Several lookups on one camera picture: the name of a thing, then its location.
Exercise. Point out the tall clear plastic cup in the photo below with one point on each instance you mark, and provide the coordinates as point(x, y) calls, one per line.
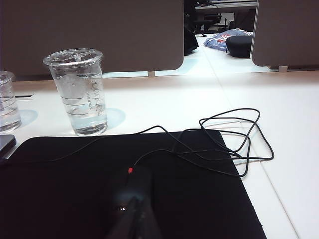
point(79, 99)

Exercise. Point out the wide brown desk partition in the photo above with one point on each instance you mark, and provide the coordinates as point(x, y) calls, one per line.
point(94, 32)

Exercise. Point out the black computer mouse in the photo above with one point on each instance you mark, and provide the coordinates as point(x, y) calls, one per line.
point(139, 181)

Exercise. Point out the white background desk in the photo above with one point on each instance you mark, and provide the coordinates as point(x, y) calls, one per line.
point(224, 5)

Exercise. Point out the narrow brown desk partition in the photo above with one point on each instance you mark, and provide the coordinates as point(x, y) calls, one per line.
point(286, 32)

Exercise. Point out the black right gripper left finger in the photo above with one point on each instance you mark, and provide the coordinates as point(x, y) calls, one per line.
point(129, 224)

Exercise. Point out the silver Dell laptop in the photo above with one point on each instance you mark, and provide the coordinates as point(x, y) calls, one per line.
point(6, 144)

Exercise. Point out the black zip case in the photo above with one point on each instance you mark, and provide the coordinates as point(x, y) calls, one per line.
point(238, 46)

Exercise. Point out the blue white plastic bag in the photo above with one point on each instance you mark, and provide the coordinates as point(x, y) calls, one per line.
point(215, 41)

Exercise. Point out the clear cup with round logo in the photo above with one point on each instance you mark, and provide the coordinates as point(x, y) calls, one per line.
point(7, 109)

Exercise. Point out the black bag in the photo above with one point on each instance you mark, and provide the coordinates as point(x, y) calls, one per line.
point(190, 32)

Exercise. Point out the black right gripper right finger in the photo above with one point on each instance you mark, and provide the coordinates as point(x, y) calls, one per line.
point(148, 224)

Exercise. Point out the black office chair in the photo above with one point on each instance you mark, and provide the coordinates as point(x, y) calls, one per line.
point(208, 21)

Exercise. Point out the black mouse pad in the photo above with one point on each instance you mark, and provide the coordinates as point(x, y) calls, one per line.
point(62, 189)

